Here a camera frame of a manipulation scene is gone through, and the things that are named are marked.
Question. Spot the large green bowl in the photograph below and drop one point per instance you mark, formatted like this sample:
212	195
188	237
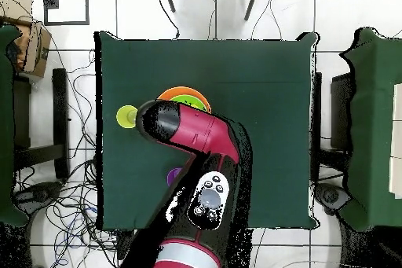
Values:
188	99

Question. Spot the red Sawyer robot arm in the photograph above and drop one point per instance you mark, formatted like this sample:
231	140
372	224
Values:
201	132

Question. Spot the large orange bowl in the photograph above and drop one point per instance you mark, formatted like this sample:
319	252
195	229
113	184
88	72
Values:
169	93

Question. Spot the purple cup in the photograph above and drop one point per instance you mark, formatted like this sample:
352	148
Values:
172	175

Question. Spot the translucent yellow-green cup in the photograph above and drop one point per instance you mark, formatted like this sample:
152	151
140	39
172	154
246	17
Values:
124	117

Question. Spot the dark green tablecloth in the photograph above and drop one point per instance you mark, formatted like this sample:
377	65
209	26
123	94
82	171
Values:
141	70

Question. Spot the black power box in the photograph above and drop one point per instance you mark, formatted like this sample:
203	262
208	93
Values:
123	244

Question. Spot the dark grey base foot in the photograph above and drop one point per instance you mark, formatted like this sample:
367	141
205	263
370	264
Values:
40	194
331	195

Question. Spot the green cloth covered table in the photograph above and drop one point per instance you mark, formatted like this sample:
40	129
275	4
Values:
373	107
4	123

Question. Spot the brown cardboard box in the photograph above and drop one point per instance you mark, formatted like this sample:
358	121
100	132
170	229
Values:
37	51

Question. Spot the white box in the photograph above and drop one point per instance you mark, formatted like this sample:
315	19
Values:
397	139

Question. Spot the black camera tripod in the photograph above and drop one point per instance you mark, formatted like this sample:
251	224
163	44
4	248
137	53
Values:
169	0

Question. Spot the black square floor frame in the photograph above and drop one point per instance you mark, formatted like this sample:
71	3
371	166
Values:
66	23

